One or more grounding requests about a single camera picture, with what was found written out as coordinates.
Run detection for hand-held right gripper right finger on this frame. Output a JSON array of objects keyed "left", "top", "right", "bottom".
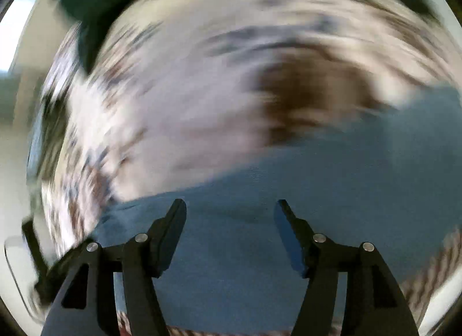
[{"left": 273, "top": 199, "right": 420, "bottom": 336}]

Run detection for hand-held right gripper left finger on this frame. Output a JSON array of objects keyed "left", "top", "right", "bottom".
[{"left": 42, "top": 198, "right": 187, "bottom": 336}]

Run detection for blue pants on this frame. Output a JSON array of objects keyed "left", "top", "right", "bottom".
[{"left": 92, "top": 85, "right": 462, "bottom": 335}]

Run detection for printed blanket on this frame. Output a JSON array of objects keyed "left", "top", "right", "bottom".
[{"left": 34, "top": 0, "right": 462, "bottom": 336}]

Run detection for dark green cloth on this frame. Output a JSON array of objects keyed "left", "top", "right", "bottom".
[{"left": 54, "top": 0, "right": 203, "bottom": 76}]

